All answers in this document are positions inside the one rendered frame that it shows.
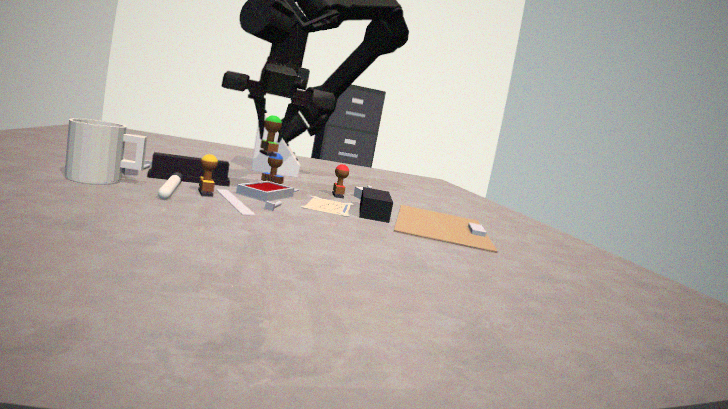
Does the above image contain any rubber stamp with blue handle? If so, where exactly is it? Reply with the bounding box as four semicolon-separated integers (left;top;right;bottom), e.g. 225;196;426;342
261;153;284;184

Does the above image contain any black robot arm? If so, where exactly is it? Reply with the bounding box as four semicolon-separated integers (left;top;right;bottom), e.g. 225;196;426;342
240;0;409;146

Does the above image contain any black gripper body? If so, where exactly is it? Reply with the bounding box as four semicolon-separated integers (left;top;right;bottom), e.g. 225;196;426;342
222;46;335;110

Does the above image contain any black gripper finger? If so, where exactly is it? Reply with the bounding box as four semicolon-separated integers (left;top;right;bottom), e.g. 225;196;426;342
248;94;266;140
278;103;307;142

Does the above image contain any white mug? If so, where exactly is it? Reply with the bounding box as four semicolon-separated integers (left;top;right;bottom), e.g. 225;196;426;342
64;119;147;185

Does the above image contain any cream paper card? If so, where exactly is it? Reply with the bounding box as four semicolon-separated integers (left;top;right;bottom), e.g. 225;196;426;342
301;196;354;216

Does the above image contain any white flat strip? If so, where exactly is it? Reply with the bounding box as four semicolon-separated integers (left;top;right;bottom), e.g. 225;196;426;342
217;189;256;216

